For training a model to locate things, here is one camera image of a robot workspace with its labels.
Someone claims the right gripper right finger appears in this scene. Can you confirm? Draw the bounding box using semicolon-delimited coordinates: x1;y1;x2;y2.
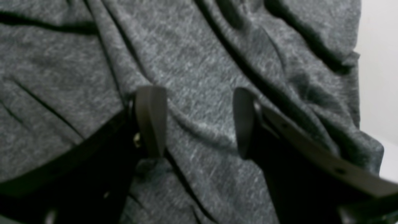
233;87;398;224

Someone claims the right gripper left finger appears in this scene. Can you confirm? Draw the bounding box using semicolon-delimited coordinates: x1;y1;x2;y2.
0;86;167;224

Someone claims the grey long-sleeve t-shirt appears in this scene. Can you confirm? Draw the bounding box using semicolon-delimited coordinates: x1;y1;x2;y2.
0;0;384;224

